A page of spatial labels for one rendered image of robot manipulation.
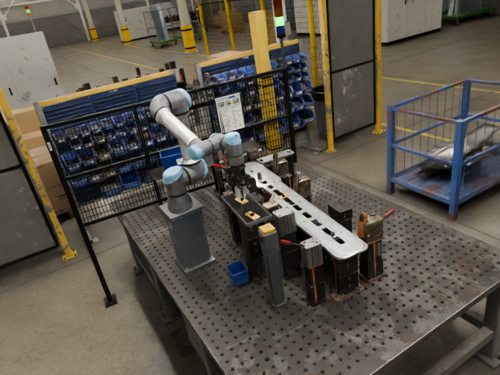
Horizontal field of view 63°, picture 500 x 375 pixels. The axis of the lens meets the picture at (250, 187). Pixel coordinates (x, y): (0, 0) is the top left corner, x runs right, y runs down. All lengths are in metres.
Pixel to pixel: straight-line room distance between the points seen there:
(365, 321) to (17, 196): 3.29
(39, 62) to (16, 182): 4.91
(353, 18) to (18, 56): 6.01
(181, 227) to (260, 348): 0.81
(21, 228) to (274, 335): 3.01
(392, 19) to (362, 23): 7.67
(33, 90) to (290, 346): 7.71
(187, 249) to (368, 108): 4.17
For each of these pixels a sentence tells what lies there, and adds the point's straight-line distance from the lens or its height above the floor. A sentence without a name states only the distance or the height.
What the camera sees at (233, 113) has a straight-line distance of 3.32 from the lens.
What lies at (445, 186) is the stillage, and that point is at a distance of 4.41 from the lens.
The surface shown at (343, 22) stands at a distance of 5.51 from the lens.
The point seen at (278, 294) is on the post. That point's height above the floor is 0.77.
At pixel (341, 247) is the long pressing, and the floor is 1.00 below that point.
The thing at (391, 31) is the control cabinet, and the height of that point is 0.37.
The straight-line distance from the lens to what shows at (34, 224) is 4.44.
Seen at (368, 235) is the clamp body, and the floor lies 1.00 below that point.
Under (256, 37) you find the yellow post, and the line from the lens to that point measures 3.37.
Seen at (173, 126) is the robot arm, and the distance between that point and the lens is 2.07.
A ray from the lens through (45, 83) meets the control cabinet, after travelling 8.94.
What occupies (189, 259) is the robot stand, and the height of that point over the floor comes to 0.79.
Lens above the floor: 2.18
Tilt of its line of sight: 26 degrees down
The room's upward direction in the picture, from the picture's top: 9 degrees counter-clockwise
